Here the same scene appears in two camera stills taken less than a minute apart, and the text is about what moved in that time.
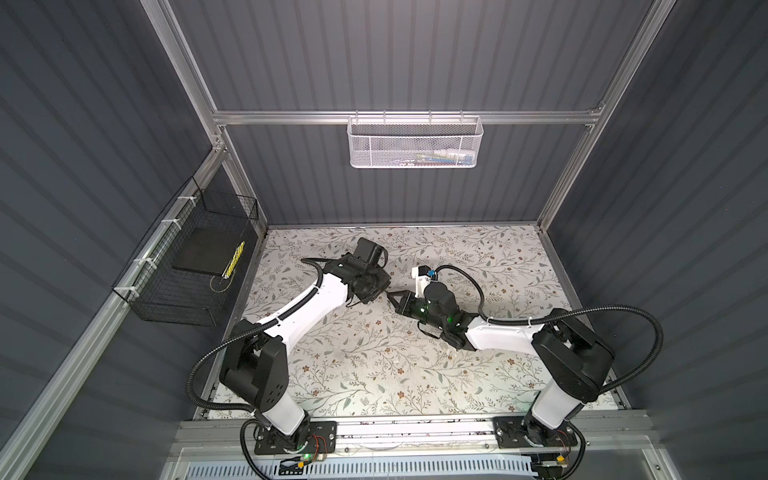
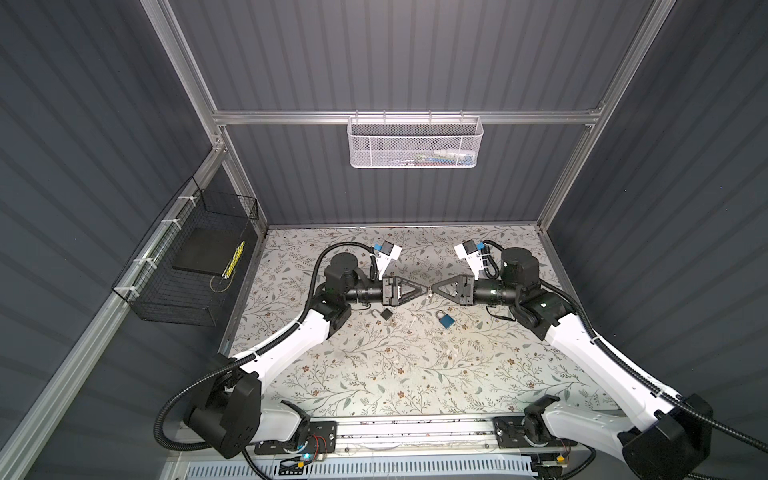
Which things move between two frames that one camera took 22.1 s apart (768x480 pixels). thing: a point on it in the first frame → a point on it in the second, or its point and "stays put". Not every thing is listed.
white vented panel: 503,469 stays put
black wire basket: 186,270 stays put
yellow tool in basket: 234,261 stays put
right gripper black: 403,308 → 463,294
